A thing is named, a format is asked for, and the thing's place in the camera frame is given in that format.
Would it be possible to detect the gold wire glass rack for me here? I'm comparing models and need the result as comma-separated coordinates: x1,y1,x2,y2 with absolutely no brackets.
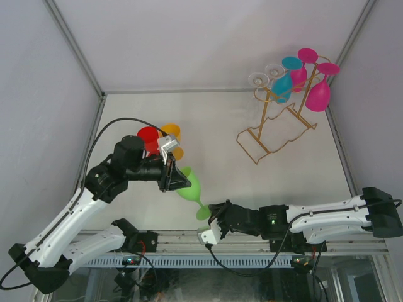
236,55,331,164

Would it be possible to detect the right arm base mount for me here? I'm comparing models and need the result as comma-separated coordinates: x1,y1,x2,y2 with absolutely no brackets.
269,232,322,255

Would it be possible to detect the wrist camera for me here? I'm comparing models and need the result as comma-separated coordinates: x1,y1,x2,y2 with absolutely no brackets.
197,219,221,245
157,134,179,164

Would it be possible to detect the aluminium frame rail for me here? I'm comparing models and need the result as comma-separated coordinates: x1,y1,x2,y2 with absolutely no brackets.
72,228,388,256

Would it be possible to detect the red wine glass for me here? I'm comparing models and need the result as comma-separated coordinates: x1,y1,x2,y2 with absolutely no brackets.
137,126,159,156

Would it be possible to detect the clear wine glass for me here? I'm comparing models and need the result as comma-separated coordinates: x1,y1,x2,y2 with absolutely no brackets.
264,64,286,79
246,72,270,118

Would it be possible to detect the magenta wine glass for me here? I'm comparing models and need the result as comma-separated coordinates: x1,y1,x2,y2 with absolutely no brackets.
290,48,319,93
305,62,340,112

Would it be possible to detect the clear wine glass front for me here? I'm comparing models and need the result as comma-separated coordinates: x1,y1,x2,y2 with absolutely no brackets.
246,72,270,118

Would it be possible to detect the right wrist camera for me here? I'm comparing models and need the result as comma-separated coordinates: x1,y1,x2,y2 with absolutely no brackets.
197,219,221,245

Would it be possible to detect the yellow wine glass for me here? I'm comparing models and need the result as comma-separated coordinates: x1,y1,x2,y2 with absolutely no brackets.
162,123,184,160

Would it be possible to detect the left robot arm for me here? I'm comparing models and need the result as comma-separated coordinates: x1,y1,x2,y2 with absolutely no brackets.
9,135,191,294

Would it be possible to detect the blue wine glass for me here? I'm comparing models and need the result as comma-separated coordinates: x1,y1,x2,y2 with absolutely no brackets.
271,56,303,104

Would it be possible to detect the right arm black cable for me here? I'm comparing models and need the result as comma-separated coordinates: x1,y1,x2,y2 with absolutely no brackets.
205,198,403,277

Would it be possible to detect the green wine glass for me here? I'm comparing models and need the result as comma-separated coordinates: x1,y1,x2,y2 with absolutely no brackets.
176,167,211,221

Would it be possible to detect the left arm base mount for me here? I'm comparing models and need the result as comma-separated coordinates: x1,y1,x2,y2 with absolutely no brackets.
120,230,158,254

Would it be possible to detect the slotted grey cable duct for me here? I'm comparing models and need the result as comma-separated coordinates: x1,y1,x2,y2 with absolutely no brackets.
75,255,293,269

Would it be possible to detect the magenta wine glass rear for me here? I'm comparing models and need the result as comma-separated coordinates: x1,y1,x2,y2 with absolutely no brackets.
290,48,319,93

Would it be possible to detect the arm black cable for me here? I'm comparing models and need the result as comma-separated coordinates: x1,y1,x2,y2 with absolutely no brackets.
205,198,403,277
0,117,167,291

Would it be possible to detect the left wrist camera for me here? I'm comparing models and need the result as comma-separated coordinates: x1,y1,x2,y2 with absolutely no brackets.
157,134,179,164

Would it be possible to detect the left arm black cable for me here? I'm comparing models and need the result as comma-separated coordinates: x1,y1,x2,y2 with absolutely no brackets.
0,117,167,291

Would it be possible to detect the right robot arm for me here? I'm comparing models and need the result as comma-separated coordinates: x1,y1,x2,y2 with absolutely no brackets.
198,187,402,251

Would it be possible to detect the magenta wine glass front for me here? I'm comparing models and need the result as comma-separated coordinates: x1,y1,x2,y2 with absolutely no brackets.
305,62,340,112

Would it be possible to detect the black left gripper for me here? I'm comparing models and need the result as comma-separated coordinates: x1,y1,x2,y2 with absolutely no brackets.
126,150,191,193

